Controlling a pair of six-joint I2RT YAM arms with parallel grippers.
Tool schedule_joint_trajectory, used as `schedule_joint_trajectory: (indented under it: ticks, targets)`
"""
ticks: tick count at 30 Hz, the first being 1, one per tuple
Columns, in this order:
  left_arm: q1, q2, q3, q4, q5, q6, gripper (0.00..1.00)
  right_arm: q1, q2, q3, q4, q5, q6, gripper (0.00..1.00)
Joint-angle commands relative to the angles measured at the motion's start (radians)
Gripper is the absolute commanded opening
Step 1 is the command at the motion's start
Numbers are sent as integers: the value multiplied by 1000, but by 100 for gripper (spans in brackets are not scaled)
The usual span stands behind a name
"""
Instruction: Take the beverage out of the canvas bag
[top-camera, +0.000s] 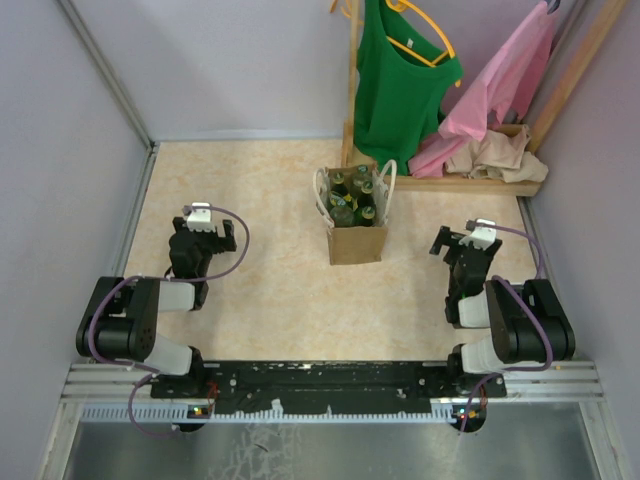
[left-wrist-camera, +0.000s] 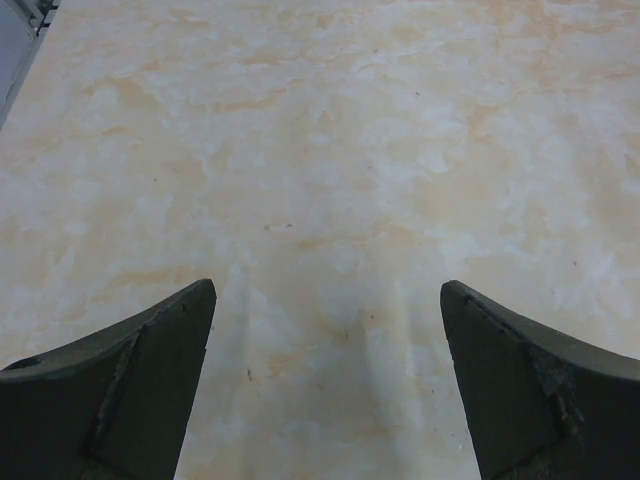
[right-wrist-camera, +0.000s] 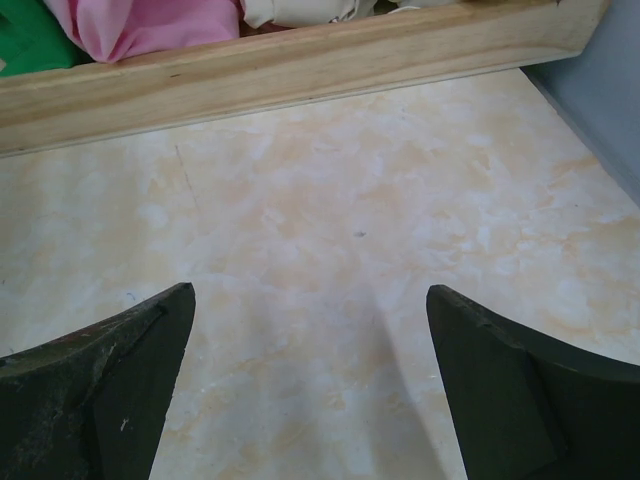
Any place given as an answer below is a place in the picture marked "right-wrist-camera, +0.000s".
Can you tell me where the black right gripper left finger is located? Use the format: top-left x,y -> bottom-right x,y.
1,283 -> 195,479

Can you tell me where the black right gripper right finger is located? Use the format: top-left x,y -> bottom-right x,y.
426,285 -> 639,479

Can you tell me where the green tank top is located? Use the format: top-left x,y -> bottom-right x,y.
1,0 -> 78,77

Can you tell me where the pink shirt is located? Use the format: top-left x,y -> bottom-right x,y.
46,0 -> 240,64

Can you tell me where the beige crumpled cloth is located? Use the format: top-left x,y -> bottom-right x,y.
241,0 -> 376,28

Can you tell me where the wooden clothes rack frame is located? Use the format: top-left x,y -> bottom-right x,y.
1,0 -> 608,157

